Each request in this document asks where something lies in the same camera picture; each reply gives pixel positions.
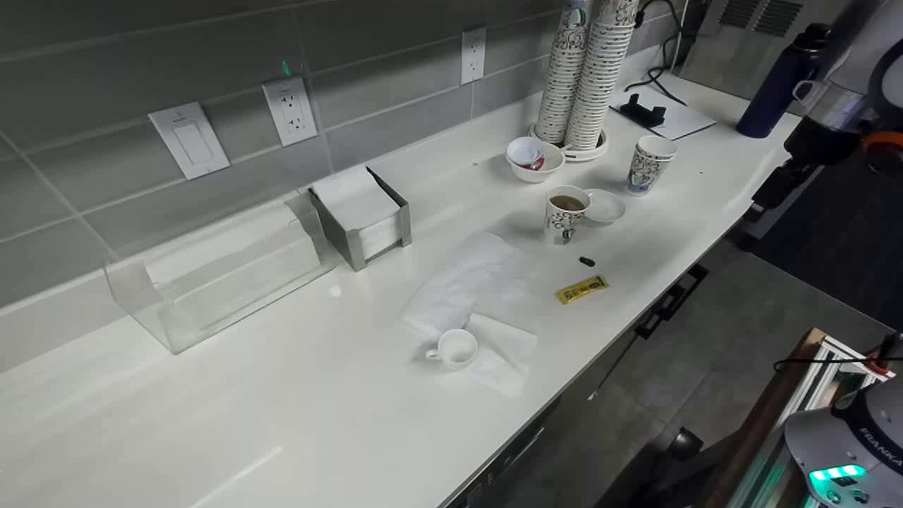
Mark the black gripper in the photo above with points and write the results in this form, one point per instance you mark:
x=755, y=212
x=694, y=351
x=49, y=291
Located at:
x=820, y=139

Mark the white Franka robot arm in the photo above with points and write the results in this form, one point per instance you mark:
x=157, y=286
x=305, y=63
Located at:
x=869, y=57

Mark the white plastic cup lid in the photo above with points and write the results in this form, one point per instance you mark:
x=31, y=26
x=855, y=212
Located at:
x=604, y=208

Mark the tall patterned paper cup stack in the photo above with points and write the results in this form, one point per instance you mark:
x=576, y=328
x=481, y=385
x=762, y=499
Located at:
x=601, y=66

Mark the patterned paper cup with coffee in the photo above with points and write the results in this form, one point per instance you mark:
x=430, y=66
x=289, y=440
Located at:
x=566, y=218

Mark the short patterned paper cup stack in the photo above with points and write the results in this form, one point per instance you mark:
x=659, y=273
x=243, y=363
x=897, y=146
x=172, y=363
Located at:
x=562, y=75

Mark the small white creamer cup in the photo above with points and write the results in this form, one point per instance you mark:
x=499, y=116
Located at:
x=456, y=348

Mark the dark blue water bottle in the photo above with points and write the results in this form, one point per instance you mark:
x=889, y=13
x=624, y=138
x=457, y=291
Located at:
x=776, y=87

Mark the white paper sheet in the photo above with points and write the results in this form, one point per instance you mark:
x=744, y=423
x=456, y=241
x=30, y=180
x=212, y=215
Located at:
x=680, y=121

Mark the black gadget on paper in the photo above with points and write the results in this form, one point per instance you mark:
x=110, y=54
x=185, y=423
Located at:
x=643, y=112

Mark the small black clip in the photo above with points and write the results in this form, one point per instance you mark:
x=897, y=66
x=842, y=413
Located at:
x=584, y=260

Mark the yellow condiment packet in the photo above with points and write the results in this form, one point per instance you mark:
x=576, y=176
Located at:
x=580, y=289

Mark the white bowl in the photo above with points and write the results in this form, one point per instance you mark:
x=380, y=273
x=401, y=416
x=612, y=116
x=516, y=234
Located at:
x=535, y=159

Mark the grey device with green lights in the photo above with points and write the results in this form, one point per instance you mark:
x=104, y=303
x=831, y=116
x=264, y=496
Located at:
x=851, y=454

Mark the crumpled white paper napkin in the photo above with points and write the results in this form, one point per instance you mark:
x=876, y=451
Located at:
x=481, y=283

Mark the white napkin stack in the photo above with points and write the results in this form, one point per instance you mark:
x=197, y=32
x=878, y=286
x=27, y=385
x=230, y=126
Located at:
x=356, y=202

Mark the steel napkin holder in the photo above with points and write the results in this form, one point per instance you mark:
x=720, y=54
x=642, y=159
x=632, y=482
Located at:
x=351, y=235

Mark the white outlet with green light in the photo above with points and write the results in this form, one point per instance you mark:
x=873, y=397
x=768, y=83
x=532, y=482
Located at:
x=289, y=112

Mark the clear acrylic box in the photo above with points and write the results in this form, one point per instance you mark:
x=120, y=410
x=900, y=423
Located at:
x=221, y=273

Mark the wooden frame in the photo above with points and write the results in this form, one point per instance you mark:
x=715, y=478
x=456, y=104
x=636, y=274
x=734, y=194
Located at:
x=762, y=413

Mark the plain white wall outlet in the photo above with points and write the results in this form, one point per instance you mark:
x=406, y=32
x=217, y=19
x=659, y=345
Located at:
x=473, y=54

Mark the white light switch plate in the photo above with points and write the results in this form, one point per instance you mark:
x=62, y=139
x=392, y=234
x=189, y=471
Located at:
x=189, y=139

